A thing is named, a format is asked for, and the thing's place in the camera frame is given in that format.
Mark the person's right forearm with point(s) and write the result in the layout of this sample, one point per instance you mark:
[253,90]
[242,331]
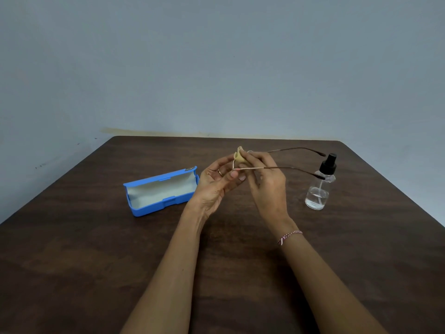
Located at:
[323,285]

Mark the beige cleaning cloth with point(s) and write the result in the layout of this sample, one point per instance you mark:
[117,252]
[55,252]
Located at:
[240,157]

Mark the person's left forearm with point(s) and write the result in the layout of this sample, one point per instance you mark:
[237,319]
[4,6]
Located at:
[170,274]

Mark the thin brown metal eyeglasses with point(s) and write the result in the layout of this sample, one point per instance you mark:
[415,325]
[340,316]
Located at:
[292,167]

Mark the person's right hand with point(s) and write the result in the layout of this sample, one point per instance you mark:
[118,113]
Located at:
[272,196]

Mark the person's right thumb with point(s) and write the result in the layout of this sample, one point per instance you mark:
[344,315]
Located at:
[253,180]

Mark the open blue eyeglasses case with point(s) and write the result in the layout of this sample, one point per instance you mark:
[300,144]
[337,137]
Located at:
[160,193]

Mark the clear spray bottle black cap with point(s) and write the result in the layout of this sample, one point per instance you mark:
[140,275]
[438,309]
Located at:
[320,191]

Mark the person's left thumb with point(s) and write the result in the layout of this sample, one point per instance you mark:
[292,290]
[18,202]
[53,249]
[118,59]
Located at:
[222,162]

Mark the person's left hand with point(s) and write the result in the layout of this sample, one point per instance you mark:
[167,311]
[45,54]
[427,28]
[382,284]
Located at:
[209,191]

